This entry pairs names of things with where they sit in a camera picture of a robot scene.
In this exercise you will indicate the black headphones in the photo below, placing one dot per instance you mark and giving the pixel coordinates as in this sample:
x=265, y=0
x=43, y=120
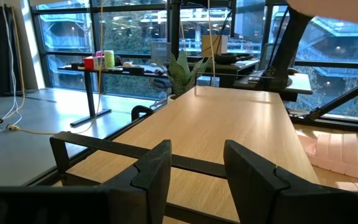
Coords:
x=233, y=58

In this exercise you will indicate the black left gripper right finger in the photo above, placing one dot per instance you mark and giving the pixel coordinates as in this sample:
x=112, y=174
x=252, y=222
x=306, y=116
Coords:
x=259, y=193

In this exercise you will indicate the green and white roll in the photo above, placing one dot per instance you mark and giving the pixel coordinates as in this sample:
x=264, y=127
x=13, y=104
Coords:
x=109, y=59

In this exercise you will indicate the grey office desk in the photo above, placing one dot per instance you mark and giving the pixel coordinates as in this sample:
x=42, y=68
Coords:
x=300, y=82

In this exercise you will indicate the red box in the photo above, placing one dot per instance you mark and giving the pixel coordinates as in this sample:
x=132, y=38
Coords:
x=88, y=63

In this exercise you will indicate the black vertical pole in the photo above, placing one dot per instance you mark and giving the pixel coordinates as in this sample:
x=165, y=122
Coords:
x=175, y=29

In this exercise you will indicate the potted snake plant white pot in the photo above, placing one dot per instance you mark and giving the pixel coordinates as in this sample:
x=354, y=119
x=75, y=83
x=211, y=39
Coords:
x=182, y=74

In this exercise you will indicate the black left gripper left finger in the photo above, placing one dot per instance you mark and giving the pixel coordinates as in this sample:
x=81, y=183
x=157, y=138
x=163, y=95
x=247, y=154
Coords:
x=148, y=186

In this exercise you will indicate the black desk with metal leg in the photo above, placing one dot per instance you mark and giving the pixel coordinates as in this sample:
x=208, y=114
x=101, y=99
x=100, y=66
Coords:
x=89, y=93

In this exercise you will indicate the dark desk with clutter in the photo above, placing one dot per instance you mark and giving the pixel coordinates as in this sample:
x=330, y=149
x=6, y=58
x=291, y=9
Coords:
x=228, y=70

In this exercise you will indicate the wooden shelf with black frame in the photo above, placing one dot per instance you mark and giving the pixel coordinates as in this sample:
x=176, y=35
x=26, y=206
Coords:
x=204, y=130

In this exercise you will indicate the cardboard box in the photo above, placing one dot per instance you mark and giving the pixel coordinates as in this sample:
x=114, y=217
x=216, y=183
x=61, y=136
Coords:
x=214, y=45

